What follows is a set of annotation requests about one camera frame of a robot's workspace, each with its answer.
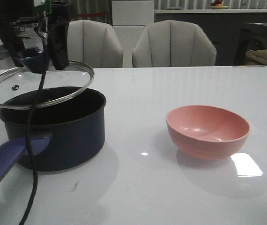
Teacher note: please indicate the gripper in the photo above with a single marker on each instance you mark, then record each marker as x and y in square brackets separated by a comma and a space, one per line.
[40, 12]

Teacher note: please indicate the glass lid blue knob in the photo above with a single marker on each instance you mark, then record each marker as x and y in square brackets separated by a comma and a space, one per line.
[19, 85]

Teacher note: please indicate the dark blue saucepan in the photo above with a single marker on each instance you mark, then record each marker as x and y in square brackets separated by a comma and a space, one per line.
[63, 136]

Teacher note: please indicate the pink bowl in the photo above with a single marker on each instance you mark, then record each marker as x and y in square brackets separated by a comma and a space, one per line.
[207, 132]

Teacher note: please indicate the red barrier belt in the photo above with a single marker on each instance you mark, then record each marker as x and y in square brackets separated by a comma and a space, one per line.
[101, 14]

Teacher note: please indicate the left beige chair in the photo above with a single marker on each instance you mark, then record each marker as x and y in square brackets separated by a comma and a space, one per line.
[94, 43]

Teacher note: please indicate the beige chair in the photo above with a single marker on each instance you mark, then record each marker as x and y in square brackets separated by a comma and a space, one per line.
[173, 44]
[94, 43]

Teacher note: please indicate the white drawer cabinet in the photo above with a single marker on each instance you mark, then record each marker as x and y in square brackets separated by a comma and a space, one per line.
[128, 19]

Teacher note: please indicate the right beige chair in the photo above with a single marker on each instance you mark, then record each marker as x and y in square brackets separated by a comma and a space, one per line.
[173, 44]

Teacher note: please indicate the fruit plate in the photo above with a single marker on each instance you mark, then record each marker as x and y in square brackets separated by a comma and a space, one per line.
[218, 4]

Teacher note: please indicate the dark grey counter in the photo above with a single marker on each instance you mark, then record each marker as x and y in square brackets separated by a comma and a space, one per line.
[222, 26]

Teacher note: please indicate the black washing machine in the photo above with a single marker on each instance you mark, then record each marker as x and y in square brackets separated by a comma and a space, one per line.
[253, 36]

